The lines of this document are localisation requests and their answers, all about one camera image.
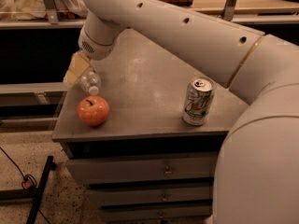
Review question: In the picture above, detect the black floor cable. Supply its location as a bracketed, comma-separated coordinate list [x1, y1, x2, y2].
[0, 147, 52, 224]

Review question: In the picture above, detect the grey drawer cabinet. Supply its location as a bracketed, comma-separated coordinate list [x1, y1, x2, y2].
[52, 29, 247, 224]

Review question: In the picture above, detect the white crumpled cloth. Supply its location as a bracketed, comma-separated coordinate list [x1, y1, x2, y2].
[0, 0, 88, 21]

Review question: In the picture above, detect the red apple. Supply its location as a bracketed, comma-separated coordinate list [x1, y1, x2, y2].
[77, 95, 109, 126]

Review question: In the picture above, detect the grey metal shelf rail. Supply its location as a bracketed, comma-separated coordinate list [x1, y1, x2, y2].
[0, 0, 299, 27]

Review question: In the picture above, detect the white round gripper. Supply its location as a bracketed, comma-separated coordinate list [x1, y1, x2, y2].
[64, 28, 116, 87]

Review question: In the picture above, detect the black stand leg left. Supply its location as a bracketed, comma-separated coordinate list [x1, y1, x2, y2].
[26, 156, 56, 224]

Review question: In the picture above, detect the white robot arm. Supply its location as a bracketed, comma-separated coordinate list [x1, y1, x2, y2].
[78, 0, 299, 224]

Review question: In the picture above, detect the clear plastic water bottle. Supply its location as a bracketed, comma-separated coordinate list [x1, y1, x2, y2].
[79, 70, 101, 95]

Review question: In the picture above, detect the white green soda can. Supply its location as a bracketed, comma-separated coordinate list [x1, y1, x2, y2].
[182, 76, 215, 126]

